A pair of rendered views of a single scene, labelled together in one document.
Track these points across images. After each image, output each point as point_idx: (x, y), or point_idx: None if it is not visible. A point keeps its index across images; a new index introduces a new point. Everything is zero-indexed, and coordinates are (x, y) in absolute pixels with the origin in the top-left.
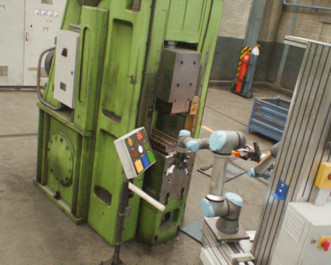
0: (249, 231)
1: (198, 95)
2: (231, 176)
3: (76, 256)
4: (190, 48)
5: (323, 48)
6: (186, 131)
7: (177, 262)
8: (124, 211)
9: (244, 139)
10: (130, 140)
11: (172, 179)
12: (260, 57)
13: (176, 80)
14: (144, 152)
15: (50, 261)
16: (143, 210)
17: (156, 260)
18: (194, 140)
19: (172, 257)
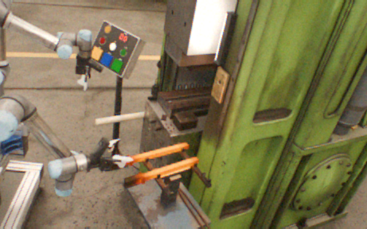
0: None
1: (231, 75)
2: (141, 206)
3: (136, 141)
4: None
5: None
6: (83, 32)
7: (102, 213)
8: (115, 109)
9: None
10: (108, 29)
11: (148, 138)
12: None
13: (171, 3)
14: (115, 53)
15: (134, 126)
16: None
17: (112, 195)
18: (64, 34)
19: (111, 211)
